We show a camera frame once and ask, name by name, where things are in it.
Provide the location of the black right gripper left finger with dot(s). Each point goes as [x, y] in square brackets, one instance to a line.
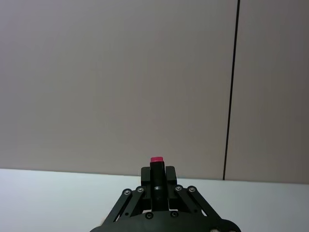
[144, 178]

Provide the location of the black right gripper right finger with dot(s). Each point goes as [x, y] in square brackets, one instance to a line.
[172, 177]

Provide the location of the black cylinder with pink cap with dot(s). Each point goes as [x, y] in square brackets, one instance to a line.
[158, 183]

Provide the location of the white table cloth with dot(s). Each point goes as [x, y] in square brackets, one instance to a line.
[48, 200]

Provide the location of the plain pale wall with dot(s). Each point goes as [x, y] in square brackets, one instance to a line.
[120, 79]

